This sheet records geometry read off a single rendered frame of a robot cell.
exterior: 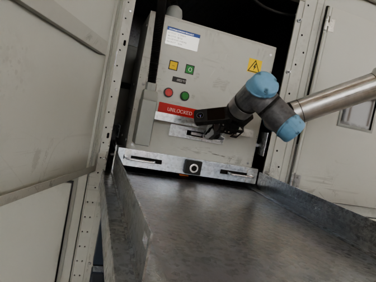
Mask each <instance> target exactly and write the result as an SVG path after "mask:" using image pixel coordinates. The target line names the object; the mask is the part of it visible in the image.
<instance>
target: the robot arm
mask: <svg viewBox="0 0 376 282"><path fill-rule="evenodd" d="M278 90H279V83H278V82H277V79H276V78H275V77H274V76H273V75H272V74H271V73H269V72H265V71H261V72H257V73H256V74H254V75H253V76H252V77H251V78H250V79H249V80H248V81H247V82H246V84H245V85H244V86H243V87H242V88H241V89H240V90H239V91H238V92H237V93H236V95H235V96H234V97H233V98H232V99H231V100H230V102H229V103H228V104H227V106H226V107H216V108H210V109H201V110H195V111H194V122H195V125H196V126H201V125H208V126H207V128H206V131H205V139H207V140H224V139H225V137H223V136H222V135H223V133H225V134H229V135H231V136H230V137H232V138H237V137H238V136H240V135H241V134H242V133H243V132H244V126H245V125H247V124H248V123H249V122H250V121H251V120H252V119H253V113H255V112H256V113H257V114H258V116H259V117H260V118H261V119H262V120H263V124H264V126H265V128H266V129H267V130H269V131H273V132H275V133H276V135H277V136H278V137H279V138H280V139H282V140H283V141H284V142H289V141H291V140H292V139H294V138H295V137H296V136H297V135H298V134H299V133H300V132H301V131H302V130H303V129H304V128H305V122H307V121H310V120H313V119H316V118H320V117H322V116H325V115H328V114H331V113H334V112H337V111H340V110H343V109H346V108H348V107H352V106H355V105H358V104H361V103H363V102H367V101H370V100H373V99H375V98H376V68H374V69H373V70H372V72H371V73H369V74H366V75H364V76H361V77H358V78H355V79H352V80H350V81H347V82H344V83H341V84H338V85H335V86H333V87H330V88H327V89H325V90H321V91H318V92H316V93H313V94H310V95H308V96H304V97H301V98H299V99H296V100H293V101H290V102H288V103H286V102H285V101H284V100H283V99H282V98H281V97H280V96H279V95H278V94H277V91H278ZM239 127H240V128H241V129H242V130H239ZM237 133H239V134H238V135H237V136H235V135H234V134H237Z"/></svg>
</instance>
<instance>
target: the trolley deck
mask: <svg viewBox="0 0 376 282"><path fill-rule="evenodd" d="M127 174H128V173H127ZM128 177H129V179H130V182H131V184H132V186H133V188H134V190H135V193H136V195H137V197H138V199H139V202H140V204H141V206H142V208H143V210H144V213H145V215H146V217H147V219H148V221H149V224H150V226H151V229H152V231H153V238H152V245H153V247H154V250H155V252H156V255H157V257H158V260H159V263H160V264H161V267H162V270H163V272H164V275H165V277H166V280H167V282H376V259H374V258H372V257H370V256H368V255H367V254H365V253H363V252H361V251H359V250H358V249H356V248H354V247H353V246H351V245H349V244H347V243H345V242H344V241H342V240H340V239H338V238H336V237H335V236H333V235H331V234H329V233H327V232H326V231H324V230H322V229H320V228H318V227H316V226H315V225H313V224H312V223H310V222H308V221H306V220H304V219H302V218H301V217H299V216H297V215H295V214H293V213H292V212H290V211H288V210H286V209H284V208H283V207H281V206H279V205H278V204H275V203H274V202H272V201H270V200H269V199H267V198H265V197H263V196H261V195H260V194H258V193H256V192H254V191H252V190H245V189H237V188H232V187H224V186H215V185H207V184H199V183H194V182H186V181H178V180H170V179H165V178H157V177H149V176H141V175H133V174H128ZM100 209H101V232H102V254H103V266H104V282H136V281H135V276H134V271H133V267H132V264H131V259H130V254H129V249H128V244H127V241H126V236H125V232H124V227H123V223H122V219H121V214H120V210H119V205H118V200H117V197H116V192H115V188H114V183H113V180H112V175H111V171H104V169H102V174H101V181H100Z"/></svg>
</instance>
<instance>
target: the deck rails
mask: <svg viewBox="0 0 376 282"><path fill-rule="evenodd" d="M111 175H112V180H113V183H114V188H115V192H116V197H117V201H118V205H119V210H120V214H121V219H122V223H123V227H124V232H125V236H126V241H127V244H128V249H129V254H130V259H131V264H132V267H133V271H134V276H135V281H136V282H167V280H166V277H165V275H164V272H163V270H162V267H161V264H160V263H159V260H158V257H157V255H156V252H155V250H154V247H153V245H152V238H153V231H152V229H151V226H150V224H149V221H148V219H147V217H146V215H145V213H144V210H143V208H142V206H141V204H140V202H139V199H138V197H137V195H136V193H135V190H134V188H133V186H132V184H131V182H130V179H129V177H128V174H127V172H126V170H125V168H124V166H123V163H122V161H121V159H120V157H119V155H118V152H117V151H116V153H115V159H114V165H113V169H112V170H111ZM252 191H254V192H256V193H258V194H260V195H261V196H263V197H265V198H267V199H269V200H270V201H272V202H274V203H275V204H278V205H279V206H281V207H283V208H284V209H286V210H288V211H290V212H292V213H293V214H295V215H297V216H299V217H301V218H302V219H304V220H306V221H308V222H310V223H312V224H313V225H315V226H316V227H318V228H320V229H322V230H324V231H326V232H327V233H329V234H331V235H333V236H335V237H336V238H338V239H340V240H342V241H344V242H345V243H347V244H349V245H351V246H353V247H354V248H356V249H358V250H359V251H361V252H363V253H365V254H367V255H368V256H370V257H372V258H374V259H376V221H374V220H372V219H369V218H367V217H365V216H363V215H360V214H358V213H355V212H353V211H351V210H349V209H346V208H343V207H341V206H339V205H336V204H334V203H332V202H330V201H327V200H325V199H322V198H320V197H318V196H315V195H313V194H310V193H308V192H306V191H303V190H301V189H299V188H297V187H294V186H292V185H289V184H287V183H284V182H282V181H280V180H277V179H275V178H273V177H270V176H268V175H266V174H263V177H262V183H261V187H260V190H252Z"/></svg>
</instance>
